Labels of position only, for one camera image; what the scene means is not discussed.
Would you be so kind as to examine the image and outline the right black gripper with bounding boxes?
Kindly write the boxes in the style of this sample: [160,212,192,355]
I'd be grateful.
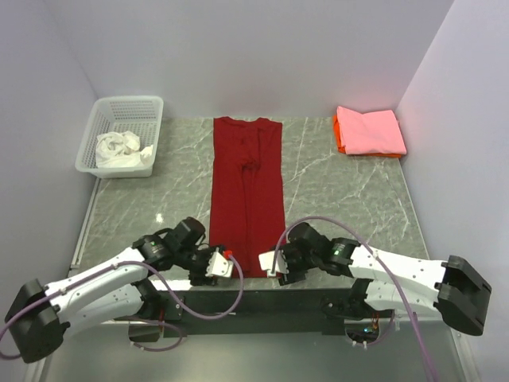
[271,244,321,287]

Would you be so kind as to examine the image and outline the red t shirt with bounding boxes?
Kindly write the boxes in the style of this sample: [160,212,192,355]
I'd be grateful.
[208,117,286,278]

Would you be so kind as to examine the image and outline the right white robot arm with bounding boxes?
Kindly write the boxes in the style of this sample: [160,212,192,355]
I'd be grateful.
[258,219,492,336]

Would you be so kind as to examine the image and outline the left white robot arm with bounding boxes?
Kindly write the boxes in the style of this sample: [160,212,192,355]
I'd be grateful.
[1,217,231,364]

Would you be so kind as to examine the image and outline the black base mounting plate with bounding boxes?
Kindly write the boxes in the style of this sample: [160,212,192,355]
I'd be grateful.
[111,288,396,343]

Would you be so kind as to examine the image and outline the orange folded t shirt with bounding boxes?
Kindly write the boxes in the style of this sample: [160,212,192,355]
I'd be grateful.
[332,115,402,158]

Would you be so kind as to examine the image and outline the white crumpled t shirt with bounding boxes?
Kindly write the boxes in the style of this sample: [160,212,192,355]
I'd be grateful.
[95,131,153,169]

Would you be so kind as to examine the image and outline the white plastic basket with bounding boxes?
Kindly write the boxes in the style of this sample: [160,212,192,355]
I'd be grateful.
[75,95,164,179]

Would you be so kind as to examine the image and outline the pink folded t shirt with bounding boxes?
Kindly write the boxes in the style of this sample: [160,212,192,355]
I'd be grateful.
[336,107,407,156]

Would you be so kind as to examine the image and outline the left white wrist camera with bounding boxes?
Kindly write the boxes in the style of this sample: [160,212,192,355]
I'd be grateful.
[205,248,234,279]

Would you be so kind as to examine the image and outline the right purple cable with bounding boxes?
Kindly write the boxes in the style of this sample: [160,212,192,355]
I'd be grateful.
[266,216,442,382]

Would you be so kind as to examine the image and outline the purple cable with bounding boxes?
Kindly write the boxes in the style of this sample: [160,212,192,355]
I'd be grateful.
[0,254,245,361]
[266,216,442,382]

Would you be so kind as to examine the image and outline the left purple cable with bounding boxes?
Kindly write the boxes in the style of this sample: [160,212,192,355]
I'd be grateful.
[0,254,245,361]

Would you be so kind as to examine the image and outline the aluminium frame rail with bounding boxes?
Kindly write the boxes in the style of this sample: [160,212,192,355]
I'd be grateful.
[23,254,482,382]

